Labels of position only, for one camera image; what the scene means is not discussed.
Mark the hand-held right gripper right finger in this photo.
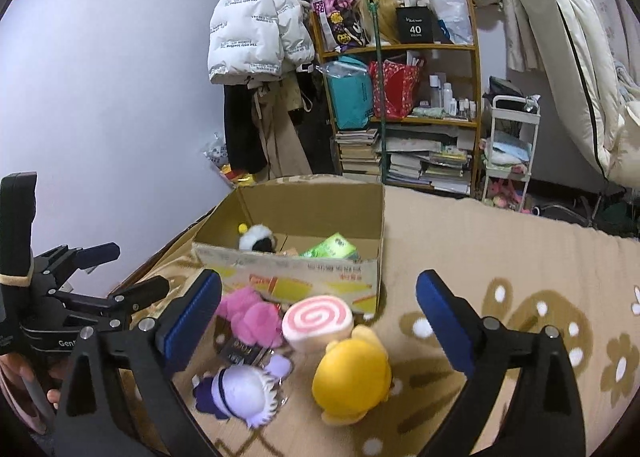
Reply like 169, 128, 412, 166
416, 269, 587, 457

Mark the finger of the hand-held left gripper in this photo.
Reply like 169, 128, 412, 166
49, 275, 171, 336
31, 242, 122, 290

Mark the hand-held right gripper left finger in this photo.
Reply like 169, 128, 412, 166
54, 268, 223, 457

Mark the small dark box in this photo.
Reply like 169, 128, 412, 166
217, 334, 273, 368

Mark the pink plush toy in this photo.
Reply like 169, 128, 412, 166
216, 286, 286, 349

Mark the white-haired purple plush doll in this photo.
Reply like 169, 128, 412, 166
192, 364, 281, 430

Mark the clear packet lavender item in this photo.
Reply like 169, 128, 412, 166
262, 349, 293, 383

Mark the yellow plush toy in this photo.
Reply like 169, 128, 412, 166
312, 324, 393, 427

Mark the printed cardboard box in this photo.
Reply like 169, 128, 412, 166
191, 182, 386, 319

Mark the pink swirl roll plush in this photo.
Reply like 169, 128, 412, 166
281, 293, 356, 353

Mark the pink soft toy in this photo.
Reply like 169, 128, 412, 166
487, 177, 531, 213

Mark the person's left hand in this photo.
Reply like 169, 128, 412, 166
0, 353, 62, 411

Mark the panda plush toy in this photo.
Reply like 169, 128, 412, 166
237, 223, 278, 254

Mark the green packet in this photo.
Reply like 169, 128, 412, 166
300, 232, 360, 260

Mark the pile of colourful packets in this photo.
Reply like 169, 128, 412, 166
202, 134, 256, 188

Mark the stack of books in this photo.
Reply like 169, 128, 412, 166
335, 127, 383, 177
385, 130, 473, 195

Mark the blue white cloth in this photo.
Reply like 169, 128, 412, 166
487, 134, 532, 163

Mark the black coat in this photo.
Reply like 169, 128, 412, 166
222, 82, 271, 175

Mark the beige garment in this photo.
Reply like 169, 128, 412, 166
252, 80, 313, 180

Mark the white trolley cart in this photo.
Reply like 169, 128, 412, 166
481, 94, 542, 213

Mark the row of small bottles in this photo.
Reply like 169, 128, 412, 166
427, 73, 478, 120

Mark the red bag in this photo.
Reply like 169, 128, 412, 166
369, 60, 426, 120

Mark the green pole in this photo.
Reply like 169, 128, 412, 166
364, 0, 388, 185

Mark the teal bag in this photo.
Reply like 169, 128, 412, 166
325, 56, 375, 130

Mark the wooden shelf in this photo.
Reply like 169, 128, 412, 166
309, 0, 483, 198

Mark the white puffer jacket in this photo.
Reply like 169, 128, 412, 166
207, 0, 317, 85

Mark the black box white print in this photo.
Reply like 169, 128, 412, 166
396, 6, 438, 44

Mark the yellow fluffy item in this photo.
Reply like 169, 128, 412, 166
355, 0, 403, 45

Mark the white plastic bag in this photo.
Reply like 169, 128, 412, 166
424, 0, 473, 45

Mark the black printed tote bag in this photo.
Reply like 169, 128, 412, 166
311, 0, 368, 50

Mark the white mattress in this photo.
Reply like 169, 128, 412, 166
511, 0, 640, 188

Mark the black metal frame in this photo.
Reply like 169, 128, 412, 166
532, 190, 640, 240

